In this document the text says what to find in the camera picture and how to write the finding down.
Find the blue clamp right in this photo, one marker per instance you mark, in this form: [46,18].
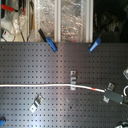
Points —
[95,44]

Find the metal cable clip centre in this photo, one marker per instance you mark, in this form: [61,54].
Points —
[73,80]

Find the blue clamp bottom left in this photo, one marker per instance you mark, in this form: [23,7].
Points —
[2,120]

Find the black perforated pegboard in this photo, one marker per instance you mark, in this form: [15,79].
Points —
[31,69]

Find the metal cable clip lower left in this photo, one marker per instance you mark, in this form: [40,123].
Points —
[36,103]

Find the red handled tool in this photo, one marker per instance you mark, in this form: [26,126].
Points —
[8,8]

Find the metal cable clip right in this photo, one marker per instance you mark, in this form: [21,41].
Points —
[110,87]

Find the blue clamp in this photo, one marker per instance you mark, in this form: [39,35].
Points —
[2,120]
[48,40]
[95,44]

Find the clear plastic storage bin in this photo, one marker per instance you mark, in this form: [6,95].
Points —
[64,20]

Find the metal cable clip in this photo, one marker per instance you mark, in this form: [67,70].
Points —
[110,87]
[36,103]
[73,80]

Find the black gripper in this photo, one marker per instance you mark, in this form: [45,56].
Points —
[115,97]

